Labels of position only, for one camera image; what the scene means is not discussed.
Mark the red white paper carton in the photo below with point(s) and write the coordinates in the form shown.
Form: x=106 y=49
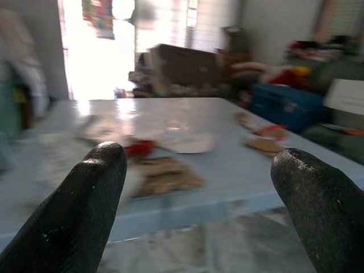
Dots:
x=267 y=131

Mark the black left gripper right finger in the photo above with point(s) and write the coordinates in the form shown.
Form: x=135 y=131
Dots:
x=324 y=213

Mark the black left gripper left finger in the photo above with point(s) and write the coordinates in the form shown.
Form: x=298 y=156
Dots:
x=71 y=216

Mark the white paper envelope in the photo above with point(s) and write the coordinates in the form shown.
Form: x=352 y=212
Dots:
x=190 y=143

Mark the dark purple sofa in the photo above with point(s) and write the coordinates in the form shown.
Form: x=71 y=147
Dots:
x=187 y=65

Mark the crumpled red wrapper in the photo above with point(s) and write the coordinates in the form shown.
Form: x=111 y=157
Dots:
x=140 y=148

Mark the crumpled brown paper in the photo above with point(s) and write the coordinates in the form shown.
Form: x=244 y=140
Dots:
x=167 y=176

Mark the brown cardboard piece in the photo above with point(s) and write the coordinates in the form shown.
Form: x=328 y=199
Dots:
x=264 y=145

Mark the blue suitcase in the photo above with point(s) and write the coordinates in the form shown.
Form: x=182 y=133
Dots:
x=284 y=105

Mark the light blue plastic table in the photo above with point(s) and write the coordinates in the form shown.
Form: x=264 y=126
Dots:
x=221 y=176

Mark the dark green leather sofa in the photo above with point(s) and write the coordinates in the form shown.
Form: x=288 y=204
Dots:
x=341 y=148

